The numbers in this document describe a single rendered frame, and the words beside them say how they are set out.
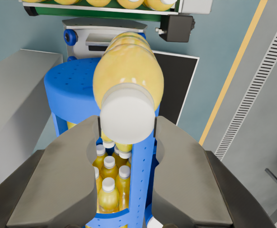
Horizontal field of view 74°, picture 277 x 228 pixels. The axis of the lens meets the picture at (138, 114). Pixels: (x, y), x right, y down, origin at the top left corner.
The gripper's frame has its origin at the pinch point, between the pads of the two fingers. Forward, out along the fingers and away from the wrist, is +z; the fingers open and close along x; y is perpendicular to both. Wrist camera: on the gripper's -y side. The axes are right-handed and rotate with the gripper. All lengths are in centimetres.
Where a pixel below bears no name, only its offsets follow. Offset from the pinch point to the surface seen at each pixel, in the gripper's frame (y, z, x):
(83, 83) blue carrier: 6.1, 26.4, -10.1
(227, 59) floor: 24, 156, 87
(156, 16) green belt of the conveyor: -7, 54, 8
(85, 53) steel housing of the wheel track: 4, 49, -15
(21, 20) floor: -3, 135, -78
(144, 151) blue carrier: 23.8, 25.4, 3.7
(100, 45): -0.3, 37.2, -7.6
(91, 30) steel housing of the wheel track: -3, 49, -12
